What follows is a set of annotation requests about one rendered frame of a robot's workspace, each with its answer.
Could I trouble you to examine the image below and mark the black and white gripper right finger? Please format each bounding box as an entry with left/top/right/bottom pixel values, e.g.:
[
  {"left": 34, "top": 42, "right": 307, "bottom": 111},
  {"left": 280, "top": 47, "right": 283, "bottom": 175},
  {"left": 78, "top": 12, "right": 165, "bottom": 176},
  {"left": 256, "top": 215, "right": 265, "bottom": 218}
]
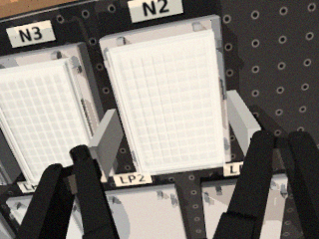
[{"left": 212, "top": 90, "right": 319, "bottom": 239}]

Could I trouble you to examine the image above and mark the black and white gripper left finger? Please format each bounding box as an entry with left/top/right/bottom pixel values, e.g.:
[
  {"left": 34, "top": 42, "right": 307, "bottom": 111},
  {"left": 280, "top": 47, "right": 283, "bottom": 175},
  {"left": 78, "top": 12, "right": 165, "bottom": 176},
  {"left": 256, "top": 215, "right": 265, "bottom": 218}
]
[{"left": 15, "top": 109, "right": 124, "bottom": 239}]

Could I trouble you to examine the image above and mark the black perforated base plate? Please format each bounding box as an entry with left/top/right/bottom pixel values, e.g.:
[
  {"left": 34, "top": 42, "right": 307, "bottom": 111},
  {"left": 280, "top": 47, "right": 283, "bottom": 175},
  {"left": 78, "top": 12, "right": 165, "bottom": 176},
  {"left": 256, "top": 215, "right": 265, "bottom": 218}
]
[{"left": 0, "top": 0, "right": 319, "bottom": 239}]

